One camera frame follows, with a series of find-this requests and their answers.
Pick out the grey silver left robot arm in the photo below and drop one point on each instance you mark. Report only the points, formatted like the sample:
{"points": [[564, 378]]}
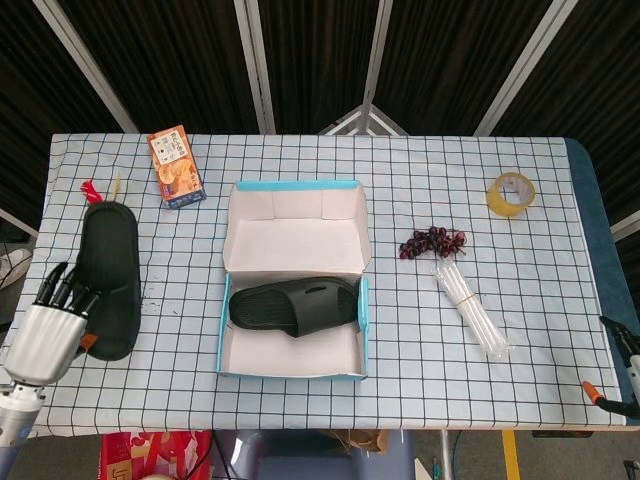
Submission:
{"points": [[15, 415]]}

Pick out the white black checked tablecloth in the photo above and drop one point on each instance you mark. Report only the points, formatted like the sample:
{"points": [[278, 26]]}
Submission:
{"points": [[400, 350]]}

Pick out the brown paper bag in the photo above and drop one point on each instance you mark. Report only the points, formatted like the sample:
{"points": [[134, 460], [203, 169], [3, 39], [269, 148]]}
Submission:
{"points": [[370, 440]]}

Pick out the red bag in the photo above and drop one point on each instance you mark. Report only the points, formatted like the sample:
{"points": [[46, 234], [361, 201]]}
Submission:
{"points": [[150, 450]]}

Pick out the white metal screen post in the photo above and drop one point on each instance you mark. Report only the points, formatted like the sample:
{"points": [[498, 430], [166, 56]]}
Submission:
{"points": [[378, 50], [524, 65], [255, 65], [86, 65]]}

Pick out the black rubber slipper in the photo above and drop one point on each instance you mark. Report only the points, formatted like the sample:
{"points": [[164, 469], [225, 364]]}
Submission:
{"points": [[300, 310], [110, 250]]}

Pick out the dark red grape bunch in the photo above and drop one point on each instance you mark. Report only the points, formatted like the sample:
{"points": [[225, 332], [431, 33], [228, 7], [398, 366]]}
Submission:
{"points": [[425, 242]]}

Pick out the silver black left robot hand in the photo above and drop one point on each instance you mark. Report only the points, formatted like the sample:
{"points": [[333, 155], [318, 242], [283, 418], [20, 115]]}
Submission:
{"points": [[45, 345]]}

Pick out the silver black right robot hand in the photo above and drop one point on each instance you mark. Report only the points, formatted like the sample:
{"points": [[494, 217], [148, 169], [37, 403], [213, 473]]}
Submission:
{"points": [[634, 345]]}

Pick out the light blue cardboard shoe box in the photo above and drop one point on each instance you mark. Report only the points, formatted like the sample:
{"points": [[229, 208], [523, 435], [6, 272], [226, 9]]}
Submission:
{"points": [[290, 250]]}

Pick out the bundle of clear plastic straws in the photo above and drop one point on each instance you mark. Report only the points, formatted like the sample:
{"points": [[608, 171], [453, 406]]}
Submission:
{"points": [[470, 310]]}

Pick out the blue grey chair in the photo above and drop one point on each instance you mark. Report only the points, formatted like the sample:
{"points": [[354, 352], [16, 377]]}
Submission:
{"points": [[300, 460]]}

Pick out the black corrugated screen panel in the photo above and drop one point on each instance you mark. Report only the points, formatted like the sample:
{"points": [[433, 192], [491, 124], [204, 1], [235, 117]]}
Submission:
{"points": [[450, 60], [30, 75], [175, 60], [315, 50], [600, 75]]}

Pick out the red yellow feather shuttlecock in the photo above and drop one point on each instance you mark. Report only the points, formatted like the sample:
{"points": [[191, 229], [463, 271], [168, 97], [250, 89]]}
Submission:
{"points": [[91, 190]]}

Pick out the orange blue carton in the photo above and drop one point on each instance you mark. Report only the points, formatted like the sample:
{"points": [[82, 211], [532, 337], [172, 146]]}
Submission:
{"points": [[175, 165]]}

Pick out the metal table leg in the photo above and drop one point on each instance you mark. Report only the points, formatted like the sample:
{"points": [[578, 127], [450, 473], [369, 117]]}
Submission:
{"points": [[445, 455]]}

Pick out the white metal screen foot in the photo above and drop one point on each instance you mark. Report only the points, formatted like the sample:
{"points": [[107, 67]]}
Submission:
{"points": [[345, 122]]}

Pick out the yellow clear tape roll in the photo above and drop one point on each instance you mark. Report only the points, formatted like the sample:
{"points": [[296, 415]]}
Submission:
{"points": [[500, 207]]}

